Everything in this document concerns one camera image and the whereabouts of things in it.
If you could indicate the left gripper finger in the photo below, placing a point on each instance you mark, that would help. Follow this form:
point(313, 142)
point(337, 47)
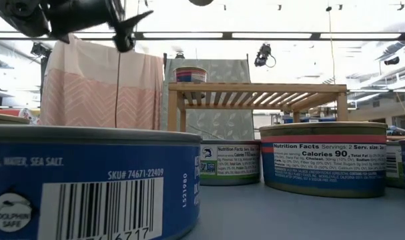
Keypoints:
point(125, 18)
point(128, 24)

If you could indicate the green-label tuna can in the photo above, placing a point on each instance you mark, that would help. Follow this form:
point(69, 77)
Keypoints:
point(232, 163)
point(392, 160)

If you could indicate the wooden slatted shelf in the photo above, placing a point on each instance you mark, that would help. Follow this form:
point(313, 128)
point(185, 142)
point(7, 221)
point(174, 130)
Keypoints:
point(255, 87)

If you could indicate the black ceiling device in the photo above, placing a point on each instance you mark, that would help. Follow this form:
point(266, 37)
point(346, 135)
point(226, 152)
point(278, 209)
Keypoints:
point(391, 60)
point(38, 50)

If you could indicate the small black fixture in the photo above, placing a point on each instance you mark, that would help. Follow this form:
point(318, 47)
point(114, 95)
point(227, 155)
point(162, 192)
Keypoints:
point(179, 55)

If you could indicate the pink chevron cloth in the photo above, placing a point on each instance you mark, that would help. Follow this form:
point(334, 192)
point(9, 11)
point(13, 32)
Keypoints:
point(88, 100)

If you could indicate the green leaf-pattern cloth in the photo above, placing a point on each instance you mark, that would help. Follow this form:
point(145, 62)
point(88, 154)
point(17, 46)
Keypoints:
point(222, 71)

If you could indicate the red storage bin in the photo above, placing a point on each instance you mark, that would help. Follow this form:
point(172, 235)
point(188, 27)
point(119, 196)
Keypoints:
point(2, 111)

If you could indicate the black overhead camera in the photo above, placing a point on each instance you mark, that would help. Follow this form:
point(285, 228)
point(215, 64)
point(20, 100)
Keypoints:
point(263, 55)

